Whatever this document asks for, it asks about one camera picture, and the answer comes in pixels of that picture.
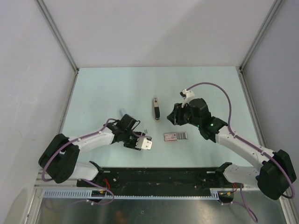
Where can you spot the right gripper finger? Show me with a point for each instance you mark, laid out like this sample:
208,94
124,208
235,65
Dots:
172,117
177,108

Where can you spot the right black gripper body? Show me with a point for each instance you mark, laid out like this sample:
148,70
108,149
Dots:
186,117

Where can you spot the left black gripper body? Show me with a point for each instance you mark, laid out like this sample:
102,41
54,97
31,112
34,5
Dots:
130,138

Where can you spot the beige black stapler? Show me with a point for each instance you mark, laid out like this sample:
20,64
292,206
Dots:
156,109

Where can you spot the red white staple box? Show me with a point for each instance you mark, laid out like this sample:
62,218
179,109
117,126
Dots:
175,136

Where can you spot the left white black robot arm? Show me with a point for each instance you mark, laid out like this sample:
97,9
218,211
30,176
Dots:
60,159

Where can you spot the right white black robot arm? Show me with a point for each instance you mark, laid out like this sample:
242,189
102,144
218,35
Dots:
218,131

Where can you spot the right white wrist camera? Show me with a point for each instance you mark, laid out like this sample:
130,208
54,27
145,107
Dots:
187,96

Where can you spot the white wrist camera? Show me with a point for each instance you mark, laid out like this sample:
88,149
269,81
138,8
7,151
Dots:
187,96
143,144

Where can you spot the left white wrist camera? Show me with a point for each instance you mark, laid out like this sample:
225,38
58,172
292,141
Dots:
143,144

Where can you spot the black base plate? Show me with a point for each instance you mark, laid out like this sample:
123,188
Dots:
162,181

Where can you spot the grey slotted cable duct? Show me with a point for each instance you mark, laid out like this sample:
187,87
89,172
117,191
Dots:
211,194

